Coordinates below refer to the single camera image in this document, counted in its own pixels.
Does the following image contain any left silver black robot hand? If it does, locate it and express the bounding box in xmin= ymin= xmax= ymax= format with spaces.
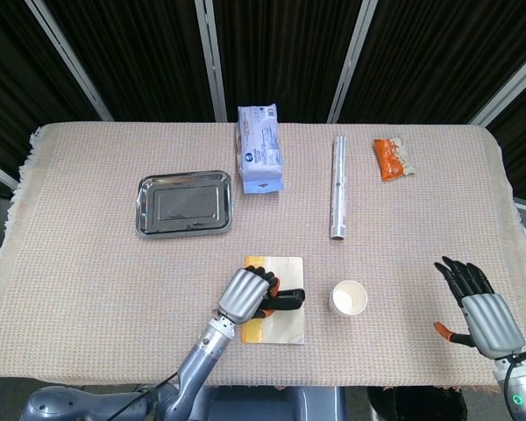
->
xmin=217 ymin=264 xmax=282 ymax=326

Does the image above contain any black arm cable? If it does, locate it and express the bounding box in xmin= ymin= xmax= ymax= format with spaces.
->
xmin=111 ymin=371 xmax=181 ymax=421
xmin=501 ymin=350 xmax=526 ymax=417

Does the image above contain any silver metal tray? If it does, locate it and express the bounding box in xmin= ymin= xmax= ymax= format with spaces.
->
xmin=134 ymin=169 xmax=234 ymax=239

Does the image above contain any grey partition post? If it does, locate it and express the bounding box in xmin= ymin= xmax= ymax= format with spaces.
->
xmin=0 ymin=155 xmax=19 ymax=190
xmin=25 ymin=0 xmax=114 ymax=123
xmin=326 ymin=0 xmax=380 ymax=124
xmin=194 ymin=0 xmax=228 ymax=123
xmin=468 ymin=43 xmax=526 ymax=127

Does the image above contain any white paper cup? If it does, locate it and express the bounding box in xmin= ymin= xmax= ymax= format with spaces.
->
xmin=330 ymin=280 xmax=369 ymax=317

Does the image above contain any orange snack packet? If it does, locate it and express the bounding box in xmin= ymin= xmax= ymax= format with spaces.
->
xmin=373 ymin=136 xmax=416 ymax=182

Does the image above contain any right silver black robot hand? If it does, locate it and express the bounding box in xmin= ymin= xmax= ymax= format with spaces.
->
xmin=433 ymin=255 xmax=526 ymax=361

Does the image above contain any black stapler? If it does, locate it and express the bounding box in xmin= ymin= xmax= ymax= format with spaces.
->
xmin=262 ymin=288 xmax=307 ymax=311

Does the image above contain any black waste bin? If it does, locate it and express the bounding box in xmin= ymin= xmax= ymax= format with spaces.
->
xmin=367 ymin=385 xmax=468 ymax=421

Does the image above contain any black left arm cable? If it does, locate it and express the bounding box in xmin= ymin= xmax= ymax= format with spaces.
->
xmin=111 ymin=371 xmax=181 ymax=421

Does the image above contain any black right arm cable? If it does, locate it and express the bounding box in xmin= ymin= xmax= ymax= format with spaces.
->
xmin=501 ymin=350 xmax=526 ymax=417

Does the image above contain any beige woven tablecloth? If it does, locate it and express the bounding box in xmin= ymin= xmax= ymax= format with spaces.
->
xmin=0 ymin=121 xmax=526 ymax=391

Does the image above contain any grey robot torso base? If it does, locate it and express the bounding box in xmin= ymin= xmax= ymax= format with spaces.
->
xmin=188 ymin=385 xmax=347 ymax=421

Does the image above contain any blue tissue package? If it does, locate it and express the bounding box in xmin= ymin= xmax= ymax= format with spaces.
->
xmin=236 ymin=103 xmax=286 ymax=196

